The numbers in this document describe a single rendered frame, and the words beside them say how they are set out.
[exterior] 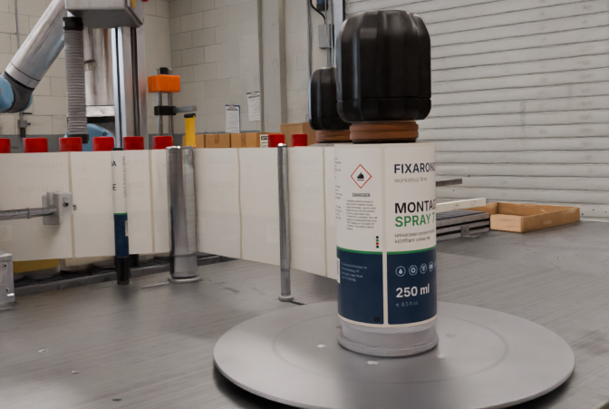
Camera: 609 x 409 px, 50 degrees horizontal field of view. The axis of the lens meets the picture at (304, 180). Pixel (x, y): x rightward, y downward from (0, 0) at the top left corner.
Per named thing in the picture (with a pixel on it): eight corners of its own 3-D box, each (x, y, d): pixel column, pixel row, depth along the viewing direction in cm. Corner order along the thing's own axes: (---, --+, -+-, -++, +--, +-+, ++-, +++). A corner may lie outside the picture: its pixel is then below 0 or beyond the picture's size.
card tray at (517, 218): (522, 233, 160) (521, 217, 160) (436, 225, 180) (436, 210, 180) (580, 221, 180) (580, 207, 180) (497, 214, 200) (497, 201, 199)
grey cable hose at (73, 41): (72, 143, 108) (66, 15, 106) (64, 144, 110) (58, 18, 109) (92, 143, 110) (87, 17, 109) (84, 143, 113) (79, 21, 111)
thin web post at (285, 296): (285, 303, 77) (280, 143, 76) (275, 299, 78) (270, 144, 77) (297, 299, 78) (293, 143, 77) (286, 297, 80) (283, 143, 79)
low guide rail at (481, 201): (65, 267, 95) (64, 254, 95) (62, 267, 96) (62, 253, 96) (486, 206, 165) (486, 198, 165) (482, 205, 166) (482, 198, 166)
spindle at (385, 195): (391, 365, 51) (385, -3, 50) (316, 340, 58) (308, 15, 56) (459, 340, 57) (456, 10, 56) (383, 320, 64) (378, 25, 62)
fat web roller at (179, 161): (178, 285, 88) (172, 146, 87) (161, 280, 91) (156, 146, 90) (207, 280, 91) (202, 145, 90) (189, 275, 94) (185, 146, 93)
